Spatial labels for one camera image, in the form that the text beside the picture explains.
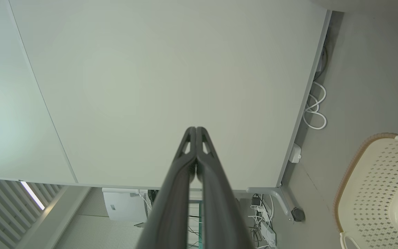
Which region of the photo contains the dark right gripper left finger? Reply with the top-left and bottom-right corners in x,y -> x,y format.
135,127 -> 198,249

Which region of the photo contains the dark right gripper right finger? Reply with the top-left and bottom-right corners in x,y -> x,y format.
196,127 -> 255,249

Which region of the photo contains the cream laundry basket tan rim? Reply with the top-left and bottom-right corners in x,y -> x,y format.
333,133 -> 398,249

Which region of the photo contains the white power strip with plugs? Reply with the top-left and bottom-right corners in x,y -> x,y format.
247,194 -> 277,249

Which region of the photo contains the white box appliance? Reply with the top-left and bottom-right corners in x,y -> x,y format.
102,187 -> 150,222

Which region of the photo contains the white table leg with caster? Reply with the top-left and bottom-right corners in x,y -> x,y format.
246,186 -> 295,224

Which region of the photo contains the black caster wheel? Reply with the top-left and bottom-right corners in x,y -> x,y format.
291,207 -> 306,223

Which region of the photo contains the white power adapter box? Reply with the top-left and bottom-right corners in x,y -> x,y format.
288,143 -> 303,164

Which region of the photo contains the long ceiling light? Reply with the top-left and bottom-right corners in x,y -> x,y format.
20,181 -> 46,211

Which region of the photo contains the white looped cable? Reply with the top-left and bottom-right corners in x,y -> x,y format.
302,81 -> 328,130

